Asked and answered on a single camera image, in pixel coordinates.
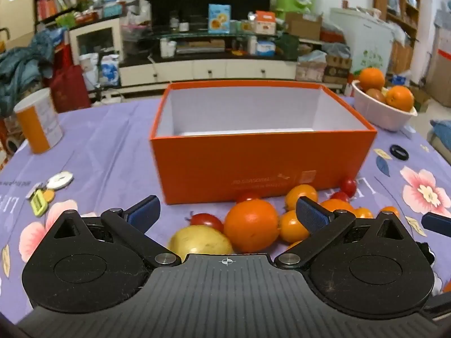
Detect orange and white tin can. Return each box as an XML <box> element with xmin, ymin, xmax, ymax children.
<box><xmin>14</xmin><ymin>88</ymin><xmax>64</xmax><ymax>154</ymax></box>

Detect blue padded jacket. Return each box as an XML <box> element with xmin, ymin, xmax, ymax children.
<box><xmin>0</xmin><ymin>28</ymin><xmax>67</xmax><ymax>118</ymax></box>

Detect white plastic bowl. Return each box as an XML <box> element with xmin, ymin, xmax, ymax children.
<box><xmin>351</xmin><ymin>79</ymin><xmax>418</xmax><ymax>132</ymax></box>

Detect white chest freezer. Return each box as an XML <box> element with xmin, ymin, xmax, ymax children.
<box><xmin>329</xmin><ymin>7</ymin><xmax>395</xmax><ymax>74</ymax></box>

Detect dark green bag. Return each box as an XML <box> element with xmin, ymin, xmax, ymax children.
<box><xmin>277</xmin><ymin>33</ymin><xmax>300</xmax><ymax>60</ymax></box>

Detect white glass-door cabinet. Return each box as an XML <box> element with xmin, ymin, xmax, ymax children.
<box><xmin>68</xmin><ymin>17</ymin><xmax>124</xmax><ymax>74</ymax></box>

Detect brown open cardboard box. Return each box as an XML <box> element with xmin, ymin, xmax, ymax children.
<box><xmin>285</xmin><ymin>12</ymin><xmax>323</xmax><ymax>41</ymax></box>

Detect brown printed carton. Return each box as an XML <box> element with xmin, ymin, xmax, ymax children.
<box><xmin>322</xmin><ymin>54</ymin><xmax>353</xmax><ymax>85</ymax></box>

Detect purple floral tablecloth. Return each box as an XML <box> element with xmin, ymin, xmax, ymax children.
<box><xmin>0</xmin><ymin>97</ymin><xmax>451</xmax><ymax>324</ymax></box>

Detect large orange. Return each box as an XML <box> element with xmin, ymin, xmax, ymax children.
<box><xmin>224</xmin><ymin>199</ymin><xmax>280</xmax><ymax>254</ymax></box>

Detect tall cardboard box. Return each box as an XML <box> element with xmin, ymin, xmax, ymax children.
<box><xmin>425</xmin><ymin>25</ymin><xmax>451</xmax><ymax>108</ymax></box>

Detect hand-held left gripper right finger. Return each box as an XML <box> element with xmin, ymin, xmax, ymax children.
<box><xmin>274</xmin><ymin>196</ymin><xmax>411</xmax><ymax>270</ymax></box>

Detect white and blue tissue box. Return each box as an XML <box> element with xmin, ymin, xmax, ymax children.
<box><xmin>256</xmin><ymin>40</ymin><xmax>276</xmax><ymax>56</ymax></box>

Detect white plastic containers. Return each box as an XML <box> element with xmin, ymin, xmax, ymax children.
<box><xmin>160</xmin><ymin>38</ymin><xmax>177</xmax><ymax>58</ymax></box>

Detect black hair tie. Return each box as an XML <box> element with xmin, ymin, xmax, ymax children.
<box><xmin>390</xmin><ymin>144</ymin><xmax>409</xmax><ymax>161</ymax></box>

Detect blue cloth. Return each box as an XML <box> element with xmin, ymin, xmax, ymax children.
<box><xmin>430</xmin><ymin>120</ymin><xmax>451</xmax><ymax>141</ymax></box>

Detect white television cabinet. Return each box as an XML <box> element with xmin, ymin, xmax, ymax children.
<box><xmin>118</xmin><ymin>30</ymin><xmax>325</xmax><ymax>88</ymax></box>

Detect white plastic bag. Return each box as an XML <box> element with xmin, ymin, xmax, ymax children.
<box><xmin>78</xmin><ymin>54</ymin><xmax>100</xmax><ymax>85</ymax></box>

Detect metal key bunch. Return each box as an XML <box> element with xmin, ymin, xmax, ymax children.
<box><xmin>25</xmin><ymin>182</ymin><xmax>46</xmax><ymax>198</ymax></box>

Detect red shopping bag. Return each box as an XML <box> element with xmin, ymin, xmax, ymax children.
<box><xmin>49</xmin><ymin>65</ymin><xmax>92</xmax><ymax>113</ymax></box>

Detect yellow mango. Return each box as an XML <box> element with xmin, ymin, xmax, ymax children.
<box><xmin>168</xmin><ymin>224</ymin><xmax>234</xmax><ymax>258</ymax></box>

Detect green key tag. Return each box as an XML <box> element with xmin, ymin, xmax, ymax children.
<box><xmin>30</xmin><ymin>190</ymin><xmax>49</xmax><ymax>216</ymax></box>

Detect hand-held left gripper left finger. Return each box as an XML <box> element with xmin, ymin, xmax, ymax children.
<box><xmin>46</xmin><ymin>195</ymin><xmax>182</xmax><ymax>268</ymax></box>

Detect blue snack box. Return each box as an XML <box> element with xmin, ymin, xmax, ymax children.
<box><xmin>208</xmin><ymin>4</ymin><xmax>231</xmax><ymax>35</ymax></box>

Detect orange and white carton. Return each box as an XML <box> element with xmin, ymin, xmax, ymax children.
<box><xmin>254</xmin><ymin>10</ymin><xmax>276</xmax><ymax>36</ymax></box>

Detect pile of small tangerines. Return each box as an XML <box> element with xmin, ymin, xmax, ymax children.
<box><xmin>278</xmin><ymin>184</ymin><xmax>401</xmax><ymax>250</ymax></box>

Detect pink printed carton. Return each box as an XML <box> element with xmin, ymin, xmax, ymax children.
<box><xmin>295</xmin><ymin>51</ymin><xmax>328</xmax><ymax>82</ymax></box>

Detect beige standing air conditioner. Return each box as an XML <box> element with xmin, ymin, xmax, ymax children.
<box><xmin>0</xmin><ymin>0</ymin><xmax>36</xmax><ymax>50</ymax></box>

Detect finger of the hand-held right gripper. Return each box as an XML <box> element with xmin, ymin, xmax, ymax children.
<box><xmin>417</xmin><ymin>241</ymin><xmax>435</xmax><ymax>265</ymax></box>
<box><xmin>421</xmin><ymin>213</ymin><xmax>451</xmax><ymax>232</ymax></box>

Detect white and blue bag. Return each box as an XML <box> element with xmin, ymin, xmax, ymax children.
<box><xmin>100</xmin><ymin>54</ymin><xmax>121</xmax><ymax>87</ymax></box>

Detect silver media player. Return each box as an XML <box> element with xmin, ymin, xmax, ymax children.
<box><xmin>176</xmin><ymin>40</ymin><xmax>226</xmax><ymax>54</ymax></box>

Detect orange cardboard box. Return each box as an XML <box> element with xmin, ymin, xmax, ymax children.
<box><xmin>150</xmin><ymin>80</ymin><xmax>377</xmax><ymax>205</ymax></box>

